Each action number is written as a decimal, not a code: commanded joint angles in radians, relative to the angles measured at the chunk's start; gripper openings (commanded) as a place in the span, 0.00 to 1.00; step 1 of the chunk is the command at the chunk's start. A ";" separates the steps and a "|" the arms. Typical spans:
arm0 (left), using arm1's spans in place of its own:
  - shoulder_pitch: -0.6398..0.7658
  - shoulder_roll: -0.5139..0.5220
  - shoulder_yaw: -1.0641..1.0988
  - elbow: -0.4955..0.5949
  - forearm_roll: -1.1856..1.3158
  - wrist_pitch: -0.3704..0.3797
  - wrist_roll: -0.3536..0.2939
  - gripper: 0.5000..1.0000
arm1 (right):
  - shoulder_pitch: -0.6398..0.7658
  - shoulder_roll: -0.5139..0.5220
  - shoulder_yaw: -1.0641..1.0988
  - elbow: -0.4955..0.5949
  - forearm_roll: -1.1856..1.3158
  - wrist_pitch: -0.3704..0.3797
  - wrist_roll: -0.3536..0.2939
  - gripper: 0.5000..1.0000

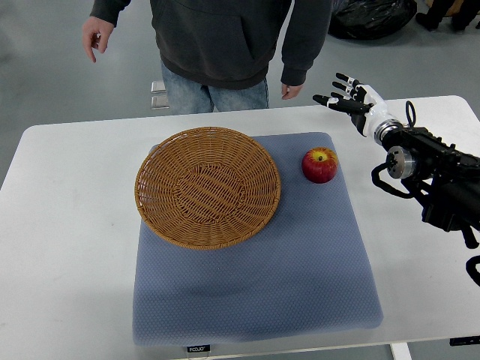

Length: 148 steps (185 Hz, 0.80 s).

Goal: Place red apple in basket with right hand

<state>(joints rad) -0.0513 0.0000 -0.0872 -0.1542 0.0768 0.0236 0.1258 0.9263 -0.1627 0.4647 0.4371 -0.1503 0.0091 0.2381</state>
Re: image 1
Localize black table control box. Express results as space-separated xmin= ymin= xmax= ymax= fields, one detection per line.
xmin=187 ymin=344 xmax=211 ymax=353

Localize upper metal floor plate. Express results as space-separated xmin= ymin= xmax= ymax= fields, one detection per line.
xmin=151 ymin=80 xmax=166 ymax=94

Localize person bare hand left side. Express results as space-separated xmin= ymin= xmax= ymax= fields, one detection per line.
xmin=82 ymin=16 xmax=115 ymax=63

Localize person bare hand right side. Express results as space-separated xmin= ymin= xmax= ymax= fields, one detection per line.
xmin=281 ymin=84 xmax=304 ymax=100

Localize brown wicker basket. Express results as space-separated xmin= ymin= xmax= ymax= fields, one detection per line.
xmin=134 ymin=127 xmax=281 ymax=251

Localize black table bracket right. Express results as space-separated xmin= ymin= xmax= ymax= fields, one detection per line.
xmin=449 ymin=336 xmax=480 ymax=347

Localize white table leg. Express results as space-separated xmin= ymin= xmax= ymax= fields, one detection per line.
xmin=390 ymin=343 xmax=413 ymax=360

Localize person in dark hoodie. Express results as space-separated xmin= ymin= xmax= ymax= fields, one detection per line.
xmin=82 ymin=0 xmax=333 ymax=116

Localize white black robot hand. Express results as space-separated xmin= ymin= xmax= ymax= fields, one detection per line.
xmin=313 ymin=73 xmax=402 ymax=144

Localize bystander dark legs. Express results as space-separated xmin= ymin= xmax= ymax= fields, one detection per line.
xmin=415 ymin=0 xmax=480 ymax=33

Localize metal floor plate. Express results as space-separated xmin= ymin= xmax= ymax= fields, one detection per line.
xmin=151 ymin=80 xmax=166 ymax=94
xmin=151 ymin=95 xmax=170 ymax=110

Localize red apple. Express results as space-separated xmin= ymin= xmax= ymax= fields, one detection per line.
xmin=301 ymin=147 xmax=338 ymax=184

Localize lower metal floor plate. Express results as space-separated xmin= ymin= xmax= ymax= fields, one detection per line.
xmin=151 ymin=95 xmax=170 ymax=110

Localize black garbage bag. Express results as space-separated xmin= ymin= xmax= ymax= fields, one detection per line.
xmin=328 ymin=0 xmax=417 ymax=40

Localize blue grey cushion mat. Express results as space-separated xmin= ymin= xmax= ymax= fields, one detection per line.
xmin=133 ymin=132 xmax=383 ymax=347

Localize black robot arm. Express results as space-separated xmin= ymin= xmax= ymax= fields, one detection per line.
xmin=371 ymin=100 xmax=479 ymax=249

